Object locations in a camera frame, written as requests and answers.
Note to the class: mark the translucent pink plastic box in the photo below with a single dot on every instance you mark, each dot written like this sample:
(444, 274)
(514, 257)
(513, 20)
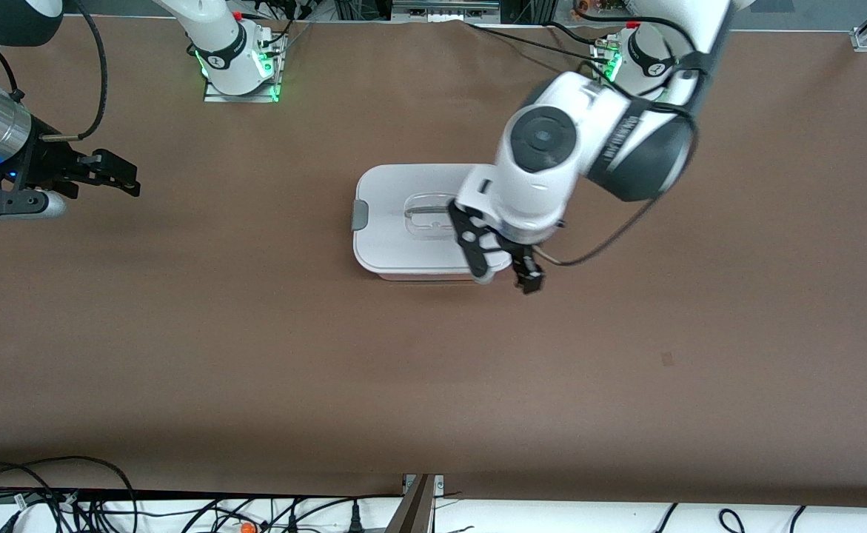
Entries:
(418, 276)

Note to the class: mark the black power plug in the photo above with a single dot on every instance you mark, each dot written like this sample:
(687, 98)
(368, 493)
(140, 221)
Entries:
(355, 520)

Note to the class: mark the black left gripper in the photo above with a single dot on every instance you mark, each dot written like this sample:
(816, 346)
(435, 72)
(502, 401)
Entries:
(520, 257)

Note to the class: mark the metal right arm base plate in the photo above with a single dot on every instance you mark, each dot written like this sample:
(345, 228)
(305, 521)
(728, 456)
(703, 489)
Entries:
(240, 98)

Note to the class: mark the grey metal rack device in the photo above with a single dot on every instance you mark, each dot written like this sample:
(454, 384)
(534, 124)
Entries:
(444, 7)

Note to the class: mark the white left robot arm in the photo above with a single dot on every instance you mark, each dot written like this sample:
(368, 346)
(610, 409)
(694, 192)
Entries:
(544, 170)

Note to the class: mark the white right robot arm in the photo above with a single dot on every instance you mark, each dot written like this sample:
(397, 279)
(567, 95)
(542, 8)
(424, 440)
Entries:
(218, 37)

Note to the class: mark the aluminium profile with bracket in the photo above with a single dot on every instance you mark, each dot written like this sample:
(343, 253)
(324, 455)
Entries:
(414, 511)

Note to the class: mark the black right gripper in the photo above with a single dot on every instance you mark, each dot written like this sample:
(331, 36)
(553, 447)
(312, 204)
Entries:
(42, 163)

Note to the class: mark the white box lid grey clips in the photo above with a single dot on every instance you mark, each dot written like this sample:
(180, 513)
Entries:
(389, 244)

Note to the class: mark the brown table cover sheet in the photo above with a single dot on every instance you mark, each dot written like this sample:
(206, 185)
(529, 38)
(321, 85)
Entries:
(477, 385)

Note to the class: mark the colourful background objects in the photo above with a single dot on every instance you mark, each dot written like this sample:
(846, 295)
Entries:
(596, 6)

